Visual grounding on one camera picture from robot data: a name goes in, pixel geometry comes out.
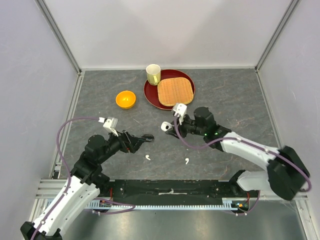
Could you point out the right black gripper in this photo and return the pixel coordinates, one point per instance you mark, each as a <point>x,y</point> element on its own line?
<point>181,128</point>

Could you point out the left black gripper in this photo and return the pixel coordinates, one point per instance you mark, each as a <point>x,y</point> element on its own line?
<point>129,142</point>

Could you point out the white earbud charging case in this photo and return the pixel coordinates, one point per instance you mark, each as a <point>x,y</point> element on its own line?
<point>166,126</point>

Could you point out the black earbud charging case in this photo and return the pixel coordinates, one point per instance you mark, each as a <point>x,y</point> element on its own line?
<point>147,138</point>

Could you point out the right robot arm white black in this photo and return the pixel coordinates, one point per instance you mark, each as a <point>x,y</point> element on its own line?
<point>282,170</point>

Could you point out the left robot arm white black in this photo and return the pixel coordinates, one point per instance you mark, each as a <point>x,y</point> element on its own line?
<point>86,182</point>

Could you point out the woven bamboo square tray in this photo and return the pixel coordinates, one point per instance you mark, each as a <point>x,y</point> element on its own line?
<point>175,90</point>

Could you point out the orange bowl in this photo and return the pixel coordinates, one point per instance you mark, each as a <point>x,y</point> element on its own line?
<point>126,99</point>

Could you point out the cream ceramic mug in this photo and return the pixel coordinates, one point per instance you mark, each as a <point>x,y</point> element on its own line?
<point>153,72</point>

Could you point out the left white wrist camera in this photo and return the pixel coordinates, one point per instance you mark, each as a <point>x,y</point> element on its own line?
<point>110,125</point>

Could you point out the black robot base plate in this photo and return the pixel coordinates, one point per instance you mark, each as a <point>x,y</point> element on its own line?
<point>172,192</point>

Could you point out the slotted cable duct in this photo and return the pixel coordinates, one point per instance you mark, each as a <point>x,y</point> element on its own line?
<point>226,205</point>

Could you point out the aluminium frame rail left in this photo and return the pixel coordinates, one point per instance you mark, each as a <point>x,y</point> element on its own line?
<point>42,5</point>

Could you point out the aluminium frame rail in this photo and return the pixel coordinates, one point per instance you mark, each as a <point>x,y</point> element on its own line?
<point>293,4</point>
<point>42,5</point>

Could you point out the aluminium frame rail right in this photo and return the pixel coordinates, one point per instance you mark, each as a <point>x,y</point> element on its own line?
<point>293,4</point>

